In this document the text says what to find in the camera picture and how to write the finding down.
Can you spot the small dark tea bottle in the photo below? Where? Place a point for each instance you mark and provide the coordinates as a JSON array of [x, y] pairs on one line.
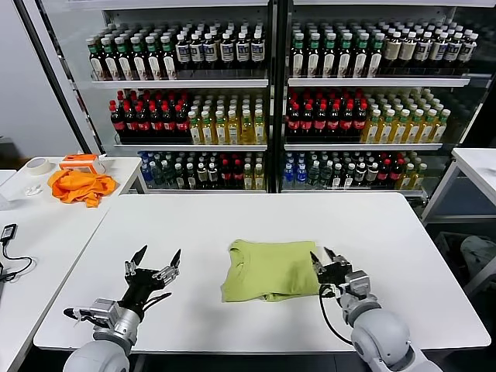
[[349, 177], [190, 177], [178, 177], [337, 177]]

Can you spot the small white label dark bottle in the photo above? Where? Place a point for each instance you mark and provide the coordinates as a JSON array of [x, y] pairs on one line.
[[372, 177], [202, 177], [212, 177], [360, 177]]

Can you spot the small yellow juice bottle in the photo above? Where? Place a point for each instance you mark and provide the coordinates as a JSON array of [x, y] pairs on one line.
[[418, 179], [259, 179], [249, 179], [406, 179]]

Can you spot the grey silver left robot arm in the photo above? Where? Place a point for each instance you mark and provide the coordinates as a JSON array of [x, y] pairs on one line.
[[97, 356]]

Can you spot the yellow juice bottle white cap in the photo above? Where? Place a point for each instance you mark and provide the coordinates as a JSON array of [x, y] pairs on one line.
[[400, 131], [414, 131], [428, 131], [195, 133], [247, 132], [234, 132], [440, 131], [221, 133], [385, 131], [372, 131], [208, 133], [260, 131]]

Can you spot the small blue water bottle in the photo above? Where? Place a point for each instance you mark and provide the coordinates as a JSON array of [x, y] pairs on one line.
[[301, 177], [288, 177], [146, 175]]

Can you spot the small black flat device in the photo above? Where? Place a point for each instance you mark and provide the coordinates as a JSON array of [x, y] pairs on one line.
[[9, 232]]

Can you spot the light green printed T-shirt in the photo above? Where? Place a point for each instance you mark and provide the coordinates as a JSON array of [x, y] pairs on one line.
[[271, 271]]

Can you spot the grey silver right robot arm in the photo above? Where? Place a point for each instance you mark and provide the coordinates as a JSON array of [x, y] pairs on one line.
[[379, 333]]

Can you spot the green cap dark tea bottle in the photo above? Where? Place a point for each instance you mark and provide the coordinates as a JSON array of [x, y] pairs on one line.
[[109, 59], [153, 59], [375, 59], [329, 59], [95, 59], [313, 59], [138, 59], [298, 59], [360, 59], [345, 59], [168, 59], [123, 59]]

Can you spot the black cabinet centre post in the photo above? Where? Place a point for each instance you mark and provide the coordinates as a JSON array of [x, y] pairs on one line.
[[280, 116]]

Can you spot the crumpled orange cloth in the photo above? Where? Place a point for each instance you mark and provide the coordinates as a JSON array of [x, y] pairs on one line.
[[78, 189]]

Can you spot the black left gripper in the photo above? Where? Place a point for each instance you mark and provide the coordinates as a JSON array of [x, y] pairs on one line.
[[141, 288]]

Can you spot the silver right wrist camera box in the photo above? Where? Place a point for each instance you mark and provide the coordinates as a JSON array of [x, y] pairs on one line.
[[358, 283]]

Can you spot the orange and white box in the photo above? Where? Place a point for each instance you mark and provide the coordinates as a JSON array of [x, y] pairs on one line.
[[78, 160]]

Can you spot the small red cap cola bottle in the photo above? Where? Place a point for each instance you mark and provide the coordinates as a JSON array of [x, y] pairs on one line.
[[237, 177], [383, 175], [226, 177], [395, 175]]

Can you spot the beige label dark drink bottle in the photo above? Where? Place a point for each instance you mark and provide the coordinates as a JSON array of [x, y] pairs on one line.
[[407, 51], [392, 51]]

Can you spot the small clear green bottle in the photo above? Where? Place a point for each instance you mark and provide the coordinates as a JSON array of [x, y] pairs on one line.
[[167, 177], [326, 177], [156, 177], [314, 177]]

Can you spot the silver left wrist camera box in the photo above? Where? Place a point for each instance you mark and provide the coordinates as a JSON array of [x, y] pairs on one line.
[[106, 310]]

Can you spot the beige masking tape roll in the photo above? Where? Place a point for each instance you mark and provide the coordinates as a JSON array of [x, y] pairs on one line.
[[39, 174]]

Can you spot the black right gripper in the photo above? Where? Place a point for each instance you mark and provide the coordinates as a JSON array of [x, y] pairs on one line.
[[334, 277]]

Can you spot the grey fabric bundle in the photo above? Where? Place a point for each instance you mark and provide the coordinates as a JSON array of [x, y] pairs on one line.
[[479, 253]]

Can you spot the navy label dark drink bottle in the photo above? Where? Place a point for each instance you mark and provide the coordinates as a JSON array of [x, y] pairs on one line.
[[452, 51], [196, 53], [437, 51], [467, 51], [210, 52], [242, 52], [182, 53], [257, 52], [226, 52], [422, 51]]

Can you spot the black slanted frame bar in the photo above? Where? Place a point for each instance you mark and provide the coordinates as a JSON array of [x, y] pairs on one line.
[[55, 78]]

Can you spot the white drinks display cabinet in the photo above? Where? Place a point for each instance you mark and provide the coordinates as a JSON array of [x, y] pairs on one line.
[[167, 4], [369, 3]]

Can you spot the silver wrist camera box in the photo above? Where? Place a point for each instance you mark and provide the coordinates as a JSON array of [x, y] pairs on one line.
[[106, 310], [358, 283]]

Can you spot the white side table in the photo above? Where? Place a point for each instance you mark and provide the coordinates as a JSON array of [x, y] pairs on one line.
[[477, 164], [125, 169]]

